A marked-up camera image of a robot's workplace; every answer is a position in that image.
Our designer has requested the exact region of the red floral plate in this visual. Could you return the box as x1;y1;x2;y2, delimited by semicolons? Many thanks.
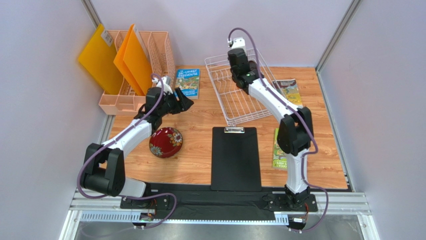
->
149;127;184;158

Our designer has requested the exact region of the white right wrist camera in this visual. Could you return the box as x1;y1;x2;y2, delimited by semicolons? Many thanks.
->
227;37;247;52

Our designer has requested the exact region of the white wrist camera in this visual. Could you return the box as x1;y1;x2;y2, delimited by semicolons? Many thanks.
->
152;75;173;94
227;37;247;52

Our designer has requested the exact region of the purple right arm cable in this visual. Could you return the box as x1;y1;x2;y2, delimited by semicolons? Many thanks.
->
227;27;330;233

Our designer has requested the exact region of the green treehouse book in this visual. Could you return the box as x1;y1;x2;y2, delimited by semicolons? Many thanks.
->
272;128;288;171

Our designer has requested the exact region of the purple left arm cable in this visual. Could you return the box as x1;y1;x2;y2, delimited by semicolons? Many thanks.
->
76;73;179;230

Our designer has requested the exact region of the aluminium frame rail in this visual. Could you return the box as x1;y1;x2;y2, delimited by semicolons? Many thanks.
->
66;191;371;226

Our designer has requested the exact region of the yellow plastic folder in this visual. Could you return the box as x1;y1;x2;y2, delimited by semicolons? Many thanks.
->
78;24;123;95

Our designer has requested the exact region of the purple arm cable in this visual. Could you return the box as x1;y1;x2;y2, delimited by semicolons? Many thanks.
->
227;27;330;233
76;73;179;230

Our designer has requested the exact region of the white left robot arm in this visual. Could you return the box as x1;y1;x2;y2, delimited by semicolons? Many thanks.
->
77;87;194;199

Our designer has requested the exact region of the yellow treehouse book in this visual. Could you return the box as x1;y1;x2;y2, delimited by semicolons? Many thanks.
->
272;78;303;108

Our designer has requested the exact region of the white wire dish rack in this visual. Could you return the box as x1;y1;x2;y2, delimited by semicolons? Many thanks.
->
204;53;277;127

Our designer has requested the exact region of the orange plastic folder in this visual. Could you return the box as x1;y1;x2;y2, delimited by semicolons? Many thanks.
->
113;24;153;96

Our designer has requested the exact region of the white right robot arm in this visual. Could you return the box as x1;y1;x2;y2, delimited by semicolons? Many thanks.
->
227;48;314;209

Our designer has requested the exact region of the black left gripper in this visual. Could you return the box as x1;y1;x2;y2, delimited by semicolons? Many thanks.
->
158;87;195;117

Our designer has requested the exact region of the blue treehouse book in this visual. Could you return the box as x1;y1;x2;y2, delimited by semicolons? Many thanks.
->
175;68;200;99

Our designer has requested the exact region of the black base mat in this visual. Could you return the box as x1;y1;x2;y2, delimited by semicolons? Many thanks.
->
114;180;319;222

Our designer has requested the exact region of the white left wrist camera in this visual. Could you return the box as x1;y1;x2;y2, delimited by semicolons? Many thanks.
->
152;75;173;94

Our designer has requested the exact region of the black clipboard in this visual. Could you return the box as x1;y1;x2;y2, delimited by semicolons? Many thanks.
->
210;127;262;192

